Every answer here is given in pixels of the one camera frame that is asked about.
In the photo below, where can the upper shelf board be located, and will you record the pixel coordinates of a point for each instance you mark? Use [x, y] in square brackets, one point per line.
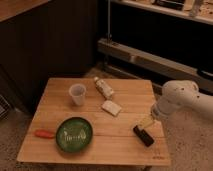
[194, 13]

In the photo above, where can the grey metal shelf rail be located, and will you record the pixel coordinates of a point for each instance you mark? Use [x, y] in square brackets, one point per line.
[154, 63]

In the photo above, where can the small white bottle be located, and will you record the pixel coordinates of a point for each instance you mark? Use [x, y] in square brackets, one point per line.
[104, 88]

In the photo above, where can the translucent plastic cup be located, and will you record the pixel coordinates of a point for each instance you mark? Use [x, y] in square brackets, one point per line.
[78, 93]

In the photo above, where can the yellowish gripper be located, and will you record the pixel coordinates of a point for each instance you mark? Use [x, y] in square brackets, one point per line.
[146, 121]

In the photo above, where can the wooden table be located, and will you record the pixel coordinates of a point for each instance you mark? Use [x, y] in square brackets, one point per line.
[113, 142]

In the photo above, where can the green plate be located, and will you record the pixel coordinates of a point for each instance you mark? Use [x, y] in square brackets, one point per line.
[74, 135]

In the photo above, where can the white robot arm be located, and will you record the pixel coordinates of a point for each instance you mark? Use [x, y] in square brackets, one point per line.
[175, 95]

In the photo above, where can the orange carrot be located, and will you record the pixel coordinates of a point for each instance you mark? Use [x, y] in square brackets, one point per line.
[44, 134]

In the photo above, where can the white sponge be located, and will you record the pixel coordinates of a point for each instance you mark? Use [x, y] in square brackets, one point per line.
[111, 107]

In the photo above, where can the black eraser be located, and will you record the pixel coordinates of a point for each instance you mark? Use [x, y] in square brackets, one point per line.
[144, 136]

